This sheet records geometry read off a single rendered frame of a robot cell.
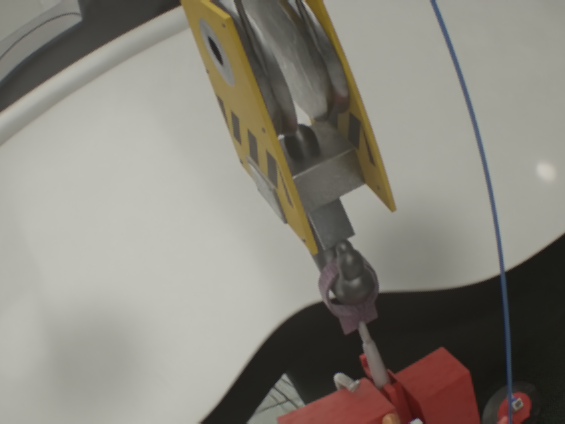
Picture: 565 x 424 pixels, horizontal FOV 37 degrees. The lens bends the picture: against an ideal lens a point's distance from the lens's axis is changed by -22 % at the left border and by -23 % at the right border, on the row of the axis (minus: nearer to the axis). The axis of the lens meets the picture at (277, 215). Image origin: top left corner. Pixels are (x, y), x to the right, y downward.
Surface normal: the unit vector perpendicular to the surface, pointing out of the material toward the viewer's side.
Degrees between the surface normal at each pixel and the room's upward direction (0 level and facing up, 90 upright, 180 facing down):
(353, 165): 90
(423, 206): 21
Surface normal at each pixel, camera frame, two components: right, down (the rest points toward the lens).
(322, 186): 0.37, 0.47
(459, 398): 0.25, 0.23
